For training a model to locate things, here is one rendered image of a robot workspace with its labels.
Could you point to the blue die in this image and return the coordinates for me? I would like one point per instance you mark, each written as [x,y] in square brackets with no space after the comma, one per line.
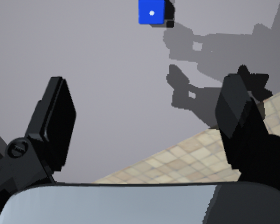
[151,11]

